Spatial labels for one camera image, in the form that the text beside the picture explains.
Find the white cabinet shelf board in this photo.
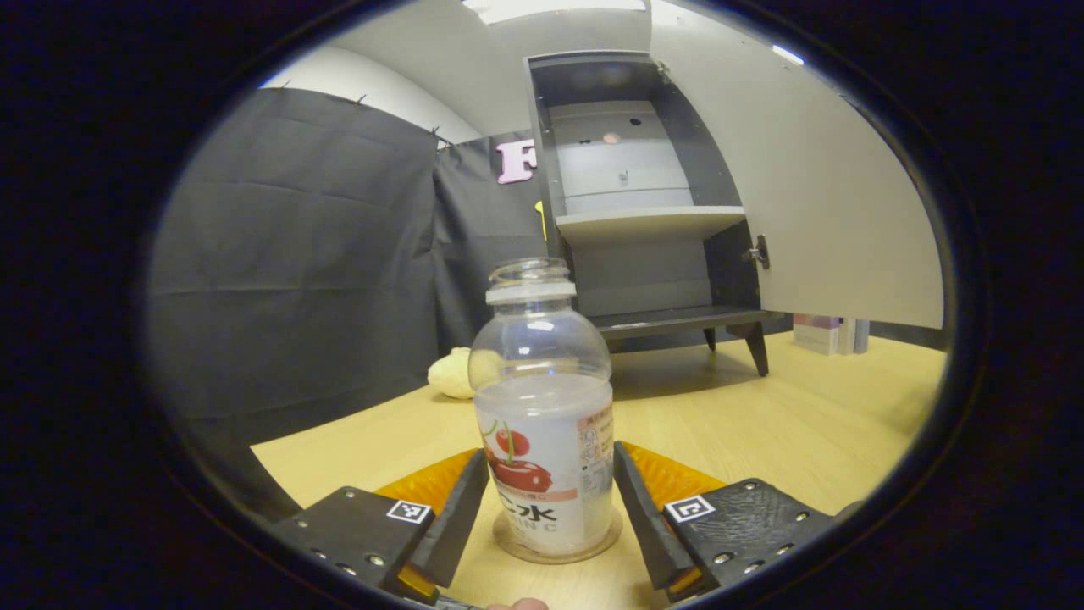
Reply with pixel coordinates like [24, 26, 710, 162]
[555, 206, 748, 248]

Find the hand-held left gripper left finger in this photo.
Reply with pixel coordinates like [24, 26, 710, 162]
[271, 449, 490, 604]

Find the black backdrop cloth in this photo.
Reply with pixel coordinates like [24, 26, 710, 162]
[148, 87, 949, 519]

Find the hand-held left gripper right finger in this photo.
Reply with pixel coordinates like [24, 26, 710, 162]
[614, 441, 848, 602]

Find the clear plastic bottle red label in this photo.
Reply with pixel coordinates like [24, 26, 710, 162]
[468, 257, 615, 558]

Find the round brown coaster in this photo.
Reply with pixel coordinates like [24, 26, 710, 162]
[493, 507, 625, 565]

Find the dark grey cabinet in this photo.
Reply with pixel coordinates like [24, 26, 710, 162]
[525, 51, 784, 378]

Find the cream plush toy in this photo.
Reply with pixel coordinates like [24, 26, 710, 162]
[427, 346, 477, 401]

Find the grey cabinet door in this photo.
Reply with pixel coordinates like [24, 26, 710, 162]
[648, 0, 945, 331]

